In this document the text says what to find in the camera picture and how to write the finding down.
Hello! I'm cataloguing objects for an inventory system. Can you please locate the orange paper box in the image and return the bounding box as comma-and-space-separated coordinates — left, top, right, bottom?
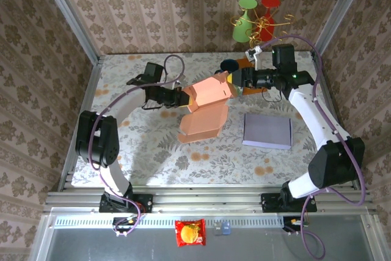
177, 70, 235, 145

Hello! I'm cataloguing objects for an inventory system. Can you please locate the white paper box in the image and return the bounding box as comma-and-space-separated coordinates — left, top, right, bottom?
242, 112, 293, 151

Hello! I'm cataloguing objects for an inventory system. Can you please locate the dark blue mug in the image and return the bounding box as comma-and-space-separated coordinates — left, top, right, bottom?
220, 58, 241, 73

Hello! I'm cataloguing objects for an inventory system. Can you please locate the orange wooden board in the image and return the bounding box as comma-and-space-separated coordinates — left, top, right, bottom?
235, 57, 269, 97

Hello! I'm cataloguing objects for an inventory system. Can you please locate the green goblet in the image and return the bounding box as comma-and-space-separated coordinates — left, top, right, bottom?
232, 0, 258, 43

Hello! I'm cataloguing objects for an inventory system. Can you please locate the floral table cover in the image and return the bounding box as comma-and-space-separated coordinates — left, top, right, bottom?
70, 51, 351, 187

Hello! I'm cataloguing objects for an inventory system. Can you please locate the red goblet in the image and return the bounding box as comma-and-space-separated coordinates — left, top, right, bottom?
255, 0, 282, 43

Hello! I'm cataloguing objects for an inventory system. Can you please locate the perforated metal strip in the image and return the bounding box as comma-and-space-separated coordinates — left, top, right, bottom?
53, 215, 287, 229

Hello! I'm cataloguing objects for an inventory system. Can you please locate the red snack packet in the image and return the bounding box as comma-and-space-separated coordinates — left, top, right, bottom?
174, 218, 207, 248

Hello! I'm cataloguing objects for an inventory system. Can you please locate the grey metal shelf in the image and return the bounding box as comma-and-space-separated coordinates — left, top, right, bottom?
30, 207, 382, 261

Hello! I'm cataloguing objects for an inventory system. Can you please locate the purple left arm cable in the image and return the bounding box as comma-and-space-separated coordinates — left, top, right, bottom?
88, 54, 186, 237

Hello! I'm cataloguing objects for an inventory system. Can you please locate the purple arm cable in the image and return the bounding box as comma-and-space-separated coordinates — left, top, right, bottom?
88, 54, 186, 237
246, 34, 367, 259

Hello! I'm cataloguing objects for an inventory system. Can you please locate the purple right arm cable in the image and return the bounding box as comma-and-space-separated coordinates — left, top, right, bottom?
246, 34, 367, 259

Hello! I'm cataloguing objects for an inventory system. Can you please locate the aluminium side rail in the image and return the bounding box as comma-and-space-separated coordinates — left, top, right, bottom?
57, 56, 103, 191
310, 53, 360, 190

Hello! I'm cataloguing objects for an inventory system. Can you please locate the gold wire stand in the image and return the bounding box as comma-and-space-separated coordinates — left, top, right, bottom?
230, 13, 296, 60

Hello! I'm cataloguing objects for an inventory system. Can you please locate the aluminium frame post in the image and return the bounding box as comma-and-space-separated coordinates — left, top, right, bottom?
35, 0, 101, 65
311, 0, 374, 59

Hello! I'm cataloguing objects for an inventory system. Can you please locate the aluminium front rail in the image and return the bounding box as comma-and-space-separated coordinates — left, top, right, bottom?
44, 186, 377, 213

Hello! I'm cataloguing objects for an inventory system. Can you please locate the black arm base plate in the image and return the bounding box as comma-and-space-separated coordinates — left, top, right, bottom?
261, 192, 318, 213
99, 193, 154, 213

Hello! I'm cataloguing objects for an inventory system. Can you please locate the black cable connector block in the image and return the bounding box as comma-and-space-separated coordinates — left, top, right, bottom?
282, 216, 305, 235
112, 216, 139, 238

